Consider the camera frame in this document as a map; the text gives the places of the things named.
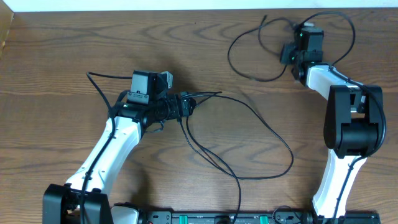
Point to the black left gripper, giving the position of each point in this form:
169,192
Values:
188,106

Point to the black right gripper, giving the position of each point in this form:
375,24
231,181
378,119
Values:
286,54

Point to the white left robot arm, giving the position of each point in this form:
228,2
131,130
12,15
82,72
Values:
84,196

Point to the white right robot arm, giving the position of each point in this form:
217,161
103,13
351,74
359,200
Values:
354,126

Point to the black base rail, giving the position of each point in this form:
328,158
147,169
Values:
248,217

